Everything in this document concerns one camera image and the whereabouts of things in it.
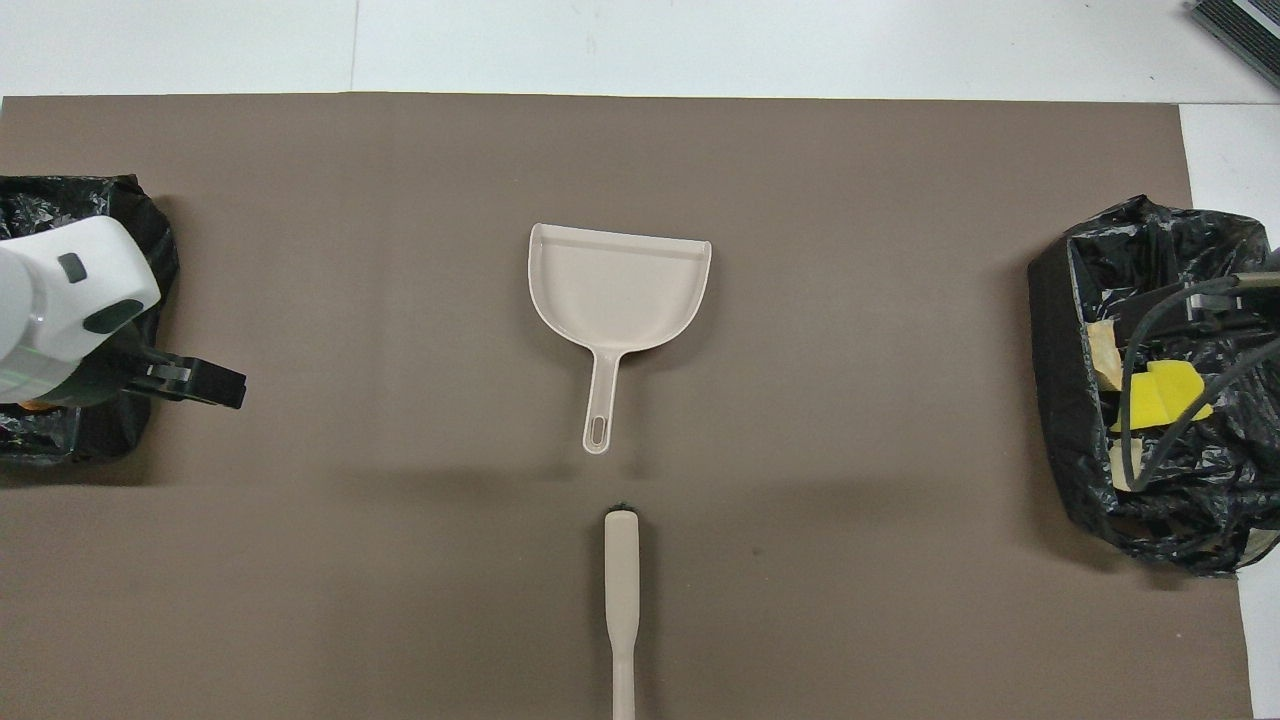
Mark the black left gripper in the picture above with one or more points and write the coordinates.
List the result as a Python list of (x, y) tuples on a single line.
[(110, 375)]

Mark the beige plastic dustpan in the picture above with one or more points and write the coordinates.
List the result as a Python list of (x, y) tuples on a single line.
[(620, 290)]

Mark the beige hand brush black bristles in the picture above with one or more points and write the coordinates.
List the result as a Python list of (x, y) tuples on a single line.
[(621, 570)]

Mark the striped toy croissant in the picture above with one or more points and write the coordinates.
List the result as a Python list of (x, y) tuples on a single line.
[(1104, 360), (1120, 470)]

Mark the small yellow sponge piece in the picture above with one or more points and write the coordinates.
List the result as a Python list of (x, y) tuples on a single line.
[(1145, 405)]

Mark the large yellow sponge piece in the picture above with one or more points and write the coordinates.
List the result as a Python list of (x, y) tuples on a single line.
[(1180, 385)]

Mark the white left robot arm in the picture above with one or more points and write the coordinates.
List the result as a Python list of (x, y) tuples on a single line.
[(60, 300)]

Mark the black bag lined bin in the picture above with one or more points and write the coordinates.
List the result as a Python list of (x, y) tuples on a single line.
[(1075, 470), (100, 440)]

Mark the brown table mat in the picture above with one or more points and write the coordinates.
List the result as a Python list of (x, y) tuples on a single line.
[(650, 600)]

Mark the dark ribbed device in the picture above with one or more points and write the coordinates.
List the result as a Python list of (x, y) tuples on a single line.
[(1245, 30)]

